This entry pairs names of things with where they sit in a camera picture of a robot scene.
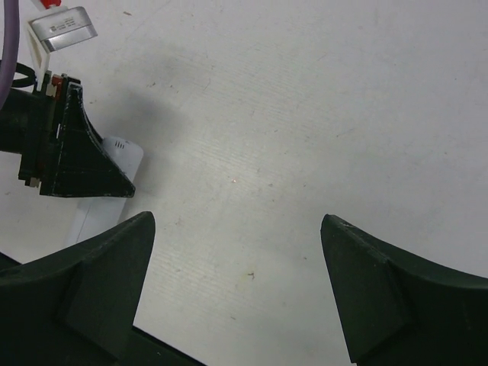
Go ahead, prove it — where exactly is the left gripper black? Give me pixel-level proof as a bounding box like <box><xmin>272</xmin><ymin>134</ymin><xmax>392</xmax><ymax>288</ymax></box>
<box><xmin>18</xmin><ymin>72</ymin><xmax>136</xmax><ymax>198</ymax></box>

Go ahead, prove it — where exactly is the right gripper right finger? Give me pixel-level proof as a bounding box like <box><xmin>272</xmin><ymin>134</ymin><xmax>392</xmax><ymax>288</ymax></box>
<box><xmin>320</xmin><ymin>214</ymin><xmax>487</xmax><ymax>365</ymax></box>

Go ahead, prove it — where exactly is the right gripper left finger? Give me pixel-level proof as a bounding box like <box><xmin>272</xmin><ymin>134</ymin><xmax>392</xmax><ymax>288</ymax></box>
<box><xmin>0</xmin><ymin>210</ymin><xmax>156</xmax><ymax>366</ymax></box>

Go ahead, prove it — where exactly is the white remote control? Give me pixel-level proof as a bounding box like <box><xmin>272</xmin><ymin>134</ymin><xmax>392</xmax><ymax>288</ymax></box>
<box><xmin>65</xmin><ymin>136</ymin><xmax>144</xmax><ymax>246</ymax></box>

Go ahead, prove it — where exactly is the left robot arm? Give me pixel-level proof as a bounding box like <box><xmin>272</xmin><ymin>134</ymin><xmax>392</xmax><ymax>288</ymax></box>
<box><xmin>1</xmin><ymin>64</ymin><xmax>136</xmax><ymax>198</ymax></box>

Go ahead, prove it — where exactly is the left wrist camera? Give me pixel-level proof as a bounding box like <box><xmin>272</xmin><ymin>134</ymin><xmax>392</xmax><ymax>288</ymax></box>
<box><xmin>24</xmin><ymin>0</ymin><xmax>98</xmax><ymax>92</ymax></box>

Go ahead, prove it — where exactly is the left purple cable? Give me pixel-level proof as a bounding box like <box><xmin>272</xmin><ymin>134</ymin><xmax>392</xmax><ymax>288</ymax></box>
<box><xmin>0</xmin><ymin>0</ymin><xmax>18</xmax><ymax>111</ymax></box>

